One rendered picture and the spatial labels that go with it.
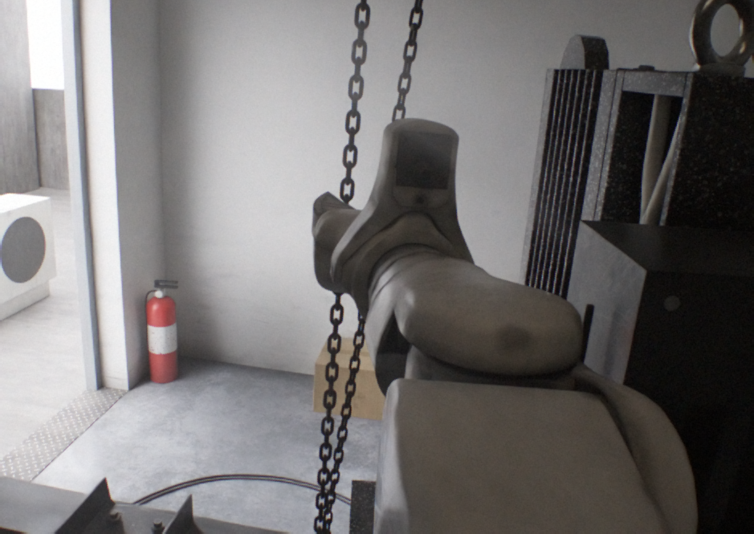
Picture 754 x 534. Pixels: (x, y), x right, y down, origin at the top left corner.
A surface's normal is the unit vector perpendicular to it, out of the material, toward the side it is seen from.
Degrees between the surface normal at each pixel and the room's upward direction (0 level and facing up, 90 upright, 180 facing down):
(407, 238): 88
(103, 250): 90
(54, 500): 0
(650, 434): 24
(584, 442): 5
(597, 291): 90
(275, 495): 0
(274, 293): 90
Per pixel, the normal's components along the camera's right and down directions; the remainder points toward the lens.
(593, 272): -1.00, -0.07
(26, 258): 0.99, 0.11
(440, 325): -0.62, -0.22
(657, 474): 0.14, -0.55
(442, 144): 0.16, 0.26
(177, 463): 0.07, -0.96
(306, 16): -0.15, 0.27
